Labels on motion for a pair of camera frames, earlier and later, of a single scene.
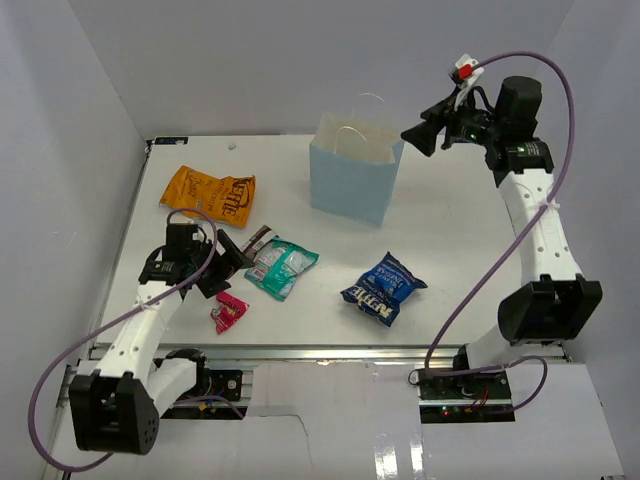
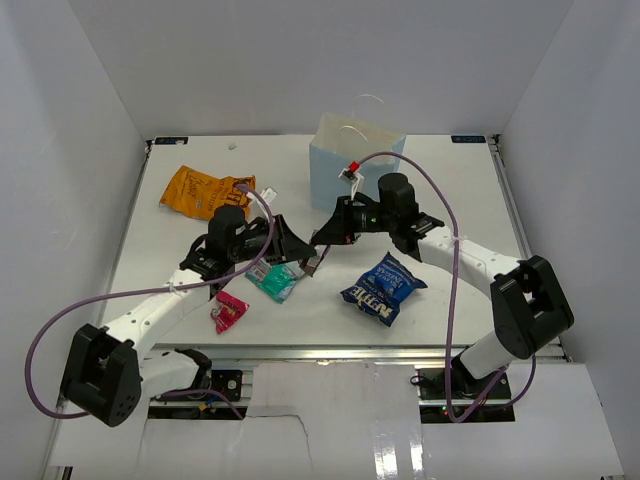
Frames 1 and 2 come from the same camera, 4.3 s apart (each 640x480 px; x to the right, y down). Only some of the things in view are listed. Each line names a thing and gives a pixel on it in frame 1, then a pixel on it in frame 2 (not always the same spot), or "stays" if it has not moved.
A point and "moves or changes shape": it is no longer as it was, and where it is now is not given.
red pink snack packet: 228,312 stays
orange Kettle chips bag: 228,200 stays
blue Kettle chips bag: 382,288 stays
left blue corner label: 163,140 stays
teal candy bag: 276,270 stays
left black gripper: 228,263 to 289,246
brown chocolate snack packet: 263,235 moves or changes shape
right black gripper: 442,115 to 341,229
